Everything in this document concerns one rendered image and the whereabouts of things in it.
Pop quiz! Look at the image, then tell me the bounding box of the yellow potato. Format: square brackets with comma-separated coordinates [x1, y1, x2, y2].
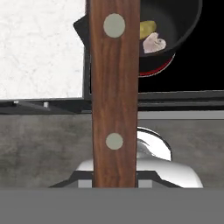
[139, 19, 158, 40]

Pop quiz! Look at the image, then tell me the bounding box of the black hob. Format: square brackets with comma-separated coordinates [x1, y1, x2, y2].
[81, 0, 224, 112]

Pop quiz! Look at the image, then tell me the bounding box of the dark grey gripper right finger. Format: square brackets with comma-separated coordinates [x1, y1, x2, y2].
[136, 170, 182, 189]

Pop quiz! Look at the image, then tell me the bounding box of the wooden handled spatula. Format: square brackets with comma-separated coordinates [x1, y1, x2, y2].
[85, 0, 141, 189]

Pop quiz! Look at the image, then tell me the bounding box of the pale garlic bulb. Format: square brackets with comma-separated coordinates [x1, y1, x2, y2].
[142, 31, 167, 54]

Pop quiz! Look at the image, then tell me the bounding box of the shiny white rounded object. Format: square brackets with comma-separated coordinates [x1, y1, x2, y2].
[74, 126, 204, 189]

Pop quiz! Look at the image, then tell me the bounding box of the black pot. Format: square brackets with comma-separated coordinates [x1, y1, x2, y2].
[73, 0, 204, 74]

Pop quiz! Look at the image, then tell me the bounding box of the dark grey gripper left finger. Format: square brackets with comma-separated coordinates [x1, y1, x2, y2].
[48, 170, 95, 189]

